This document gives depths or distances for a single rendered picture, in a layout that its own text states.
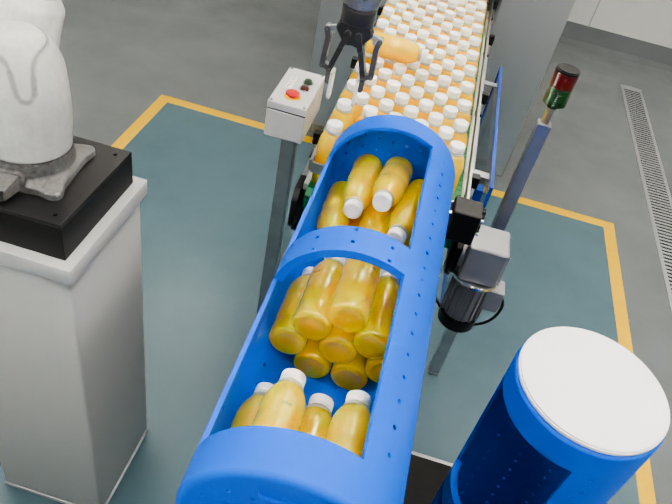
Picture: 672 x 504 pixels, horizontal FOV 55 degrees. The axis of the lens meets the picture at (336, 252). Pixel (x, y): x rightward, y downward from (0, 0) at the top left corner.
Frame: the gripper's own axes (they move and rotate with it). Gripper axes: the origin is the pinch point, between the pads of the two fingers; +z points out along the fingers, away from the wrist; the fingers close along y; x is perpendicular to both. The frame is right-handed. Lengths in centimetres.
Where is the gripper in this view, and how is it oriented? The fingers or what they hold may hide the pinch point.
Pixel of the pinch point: (343, 88)
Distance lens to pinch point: 158.6
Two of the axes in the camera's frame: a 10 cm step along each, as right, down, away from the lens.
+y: 9.6, 2.8, -0.5
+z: -1.8, 7.3, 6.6
